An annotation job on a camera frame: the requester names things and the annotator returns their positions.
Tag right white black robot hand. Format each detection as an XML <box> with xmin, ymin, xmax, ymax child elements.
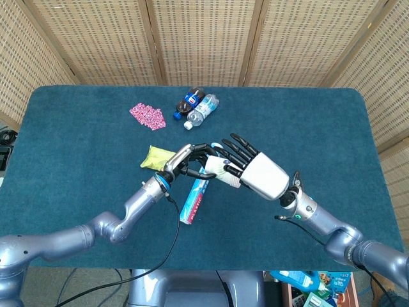
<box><xmin>219</xmin><ymin>133</ymin><xmax>291</xmax><ymax>202</ymax></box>

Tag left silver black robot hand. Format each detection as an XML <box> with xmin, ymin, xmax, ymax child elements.
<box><xmin>158</xmin><ymin>143</ymin><xmax>222</xmax><ymax>184</ymax></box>

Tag yellow green snack bag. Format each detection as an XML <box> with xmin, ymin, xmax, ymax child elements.
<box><xmin>139</xmin><ymin>145</ymin><xmax>178</xmax><ymax>172</ymax></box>

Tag blue plastic wrap roll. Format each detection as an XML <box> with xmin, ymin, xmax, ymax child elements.
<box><xmin>178</xmin><ymin>143</ymin><xmax>225</xmax><ymax>225</ymax></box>

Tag clear water bottle white cap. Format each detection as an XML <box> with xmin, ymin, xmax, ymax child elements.
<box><xmin>183</xmin><ymin>93</ymin><xmax>220</xmax><ymax>130</ymax></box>

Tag pink patterned packets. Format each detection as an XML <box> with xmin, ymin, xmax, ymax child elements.
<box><xmin>129</xmin><ymin>102</ymin><xmax>167</xmax><ymax>131</ymax></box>

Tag cola bottle with blue cap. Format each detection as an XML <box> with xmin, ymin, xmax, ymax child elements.
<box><xmin>173</xmin><ymin>86</ymin><xmax>206</xmax><ymax>121</ymax></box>

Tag teal felt table cover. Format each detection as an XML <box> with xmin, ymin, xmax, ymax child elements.
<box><xmin>0</xmin><ymin>85</ymin><xmax>405</xmax><ymax>272</ymax></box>

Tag blue plastic bottle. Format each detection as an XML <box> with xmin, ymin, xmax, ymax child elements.
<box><xmin>270</xmin><ymin>270</ymin><xmax>322</xmax><ymax>291</ymax></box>

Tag woven rattan folding screen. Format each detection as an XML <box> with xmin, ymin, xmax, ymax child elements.
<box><xmin>0</xmin><ymin>0</ymin><xmax>409</xmax><ymax>234</ymax></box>

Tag grey robot torso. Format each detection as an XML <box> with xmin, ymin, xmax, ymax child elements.
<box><xmin>127</xmin><ymin>269</ymin><xmax>272</xmax><ymax>307</ymax></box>

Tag red storage box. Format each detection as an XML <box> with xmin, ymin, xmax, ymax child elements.
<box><xmin>281</xmin><ymin>271</ymin><xmax>359</xmax><ymax>307</ymax></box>

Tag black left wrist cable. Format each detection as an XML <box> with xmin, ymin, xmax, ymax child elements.
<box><xmin>56</xmin><ymin>188</ymin><xmax>181</xmax><ymax>307</ymax></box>

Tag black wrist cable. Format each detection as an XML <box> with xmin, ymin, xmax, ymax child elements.
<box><xmin>56</xmin><ymin>188</ymin><xmax>181</xmax><ymax>307</ymax></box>
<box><xmin>274</xmin><ymin>214</ymin><xmax>389</xmax><ymax>300</ymax></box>

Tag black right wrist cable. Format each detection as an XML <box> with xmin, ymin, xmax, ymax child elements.
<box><xmin>274</xmin><ymin>214</ymin><xmax>389</xmax><ymax>300</ymax></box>

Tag black electronics and cables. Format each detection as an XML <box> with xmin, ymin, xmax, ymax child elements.
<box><xmin>0</xmin><ymin>126</ymin><xmax>15</xmax><ymax>171</ymax></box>

